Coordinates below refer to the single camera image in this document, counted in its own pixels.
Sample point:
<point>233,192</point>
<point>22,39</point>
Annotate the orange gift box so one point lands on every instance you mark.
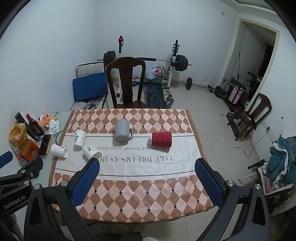
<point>29,150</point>

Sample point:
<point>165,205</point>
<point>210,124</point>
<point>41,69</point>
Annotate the black box behind bottle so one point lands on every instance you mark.
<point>20,119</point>

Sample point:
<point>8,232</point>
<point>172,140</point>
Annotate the checkered brown pink tablecloth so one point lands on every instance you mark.
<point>137,182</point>

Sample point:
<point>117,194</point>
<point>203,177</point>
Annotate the chrome dumbbell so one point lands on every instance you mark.
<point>169,101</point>

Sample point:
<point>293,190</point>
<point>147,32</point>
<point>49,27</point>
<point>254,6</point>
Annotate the white weight bench rack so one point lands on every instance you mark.
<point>169,72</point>

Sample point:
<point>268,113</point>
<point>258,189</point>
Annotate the white paper cup with print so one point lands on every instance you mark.
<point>79,138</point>

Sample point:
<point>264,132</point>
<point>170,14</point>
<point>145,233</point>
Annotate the white paper cup lying left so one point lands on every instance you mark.
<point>58,151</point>

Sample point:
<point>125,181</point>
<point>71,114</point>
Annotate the white paper cup lying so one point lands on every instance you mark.
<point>58,151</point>
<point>89,152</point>

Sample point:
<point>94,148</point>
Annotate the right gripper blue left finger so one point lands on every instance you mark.
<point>82,181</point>

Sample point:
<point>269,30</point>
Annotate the barbell on floor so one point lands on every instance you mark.
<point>218,90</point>

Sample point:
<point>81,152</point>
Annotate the small blue white packet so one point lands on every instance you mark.
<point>22,160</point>

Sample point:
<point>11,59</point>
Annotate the white red plastic bag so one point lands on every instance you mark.
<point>152,72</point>

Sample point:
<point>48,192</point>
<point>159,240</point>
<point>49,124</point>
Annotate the orange snack wrapper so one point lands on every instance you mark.
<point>44,119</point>

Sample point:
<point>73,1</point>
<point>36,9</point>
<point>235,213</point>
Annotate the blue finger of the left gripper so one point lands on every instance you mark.
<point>5,158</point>

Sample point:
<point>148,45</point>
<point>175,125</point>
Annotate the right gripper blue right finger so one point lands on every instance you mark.
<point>211,181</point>

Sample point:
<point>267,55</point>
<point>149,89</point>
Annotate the crumpled white tissue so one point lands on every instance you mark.
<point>53,127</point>

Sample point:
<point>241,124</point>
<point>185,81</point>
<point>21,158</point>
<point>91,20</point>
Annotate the pile of blue clothes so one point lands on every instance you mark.
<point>280,168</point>

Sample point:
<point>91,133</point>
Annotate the yellow plastic bag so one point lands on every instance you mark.
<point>16,136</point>

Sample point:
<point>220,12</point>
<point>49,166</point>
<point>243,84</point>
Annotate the barbell on rack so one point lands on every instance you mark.
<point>180,63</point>

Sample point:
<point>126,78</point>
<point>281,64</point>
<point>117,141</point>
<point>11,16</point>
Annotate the dark wooden chair at table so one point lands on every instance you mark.
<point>125,66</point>

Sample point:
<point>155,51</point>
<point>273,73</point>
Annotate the pink exercise machine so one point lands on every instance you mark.
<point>238,95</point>

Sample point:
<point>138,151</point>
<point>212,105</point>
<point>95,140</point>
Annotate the black smartphone yellow case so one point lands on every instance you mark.
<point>45,145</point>

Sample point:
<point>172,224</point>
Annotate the red paper cup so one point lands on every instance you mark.
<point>161,139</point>

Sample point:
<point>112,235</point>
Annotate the dark wine bottle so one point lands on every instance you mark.
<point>35,126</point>

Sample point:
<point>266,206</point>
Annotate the blue folding chair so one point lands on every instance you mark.
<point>90,85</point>

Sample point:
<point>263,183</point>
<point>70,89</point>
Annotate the blue black exercise mat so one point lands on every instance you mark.
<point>154,95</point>

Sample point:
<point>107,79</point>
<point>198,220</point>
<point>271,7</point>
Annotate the dark wooden chair by door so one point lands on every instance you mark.
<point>242,122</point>

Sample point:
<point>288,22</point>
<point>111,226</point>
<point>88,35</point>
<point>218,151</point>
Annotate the grey ribbed mug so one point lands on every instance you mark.
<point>123,132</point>

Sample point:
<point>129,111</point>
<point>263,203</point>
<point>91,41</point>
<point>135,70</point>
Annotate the white paper cup lying centre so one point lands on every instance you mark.
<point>89,152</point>

